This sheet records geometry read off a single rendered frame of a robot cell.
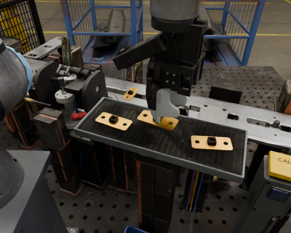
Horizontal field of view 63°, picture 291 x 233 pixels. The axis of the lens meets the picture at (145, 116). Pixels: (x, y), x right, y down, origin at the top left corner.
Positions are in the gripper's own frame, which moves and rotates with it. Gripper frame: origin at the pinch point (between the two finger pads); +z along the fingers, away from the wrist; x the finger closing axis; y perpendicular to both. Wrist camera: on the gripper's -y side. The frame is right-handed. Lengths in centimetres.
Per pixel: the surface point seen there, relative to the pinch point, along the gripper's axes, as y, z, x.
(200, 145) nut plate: 9.9, 4.9, 0.0
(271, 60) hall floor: 38, 121, 328
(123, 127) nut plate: -7.3, 4.9, -2.3
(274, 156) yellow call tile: 24.2, 5.2, 3.7
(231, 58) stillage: -12, 105, 275
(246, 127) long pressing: 19.2, 21.2, 31.3
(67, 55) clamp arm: -66, 18, 44
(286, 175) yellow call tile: 26.5, 5.2, -0.2
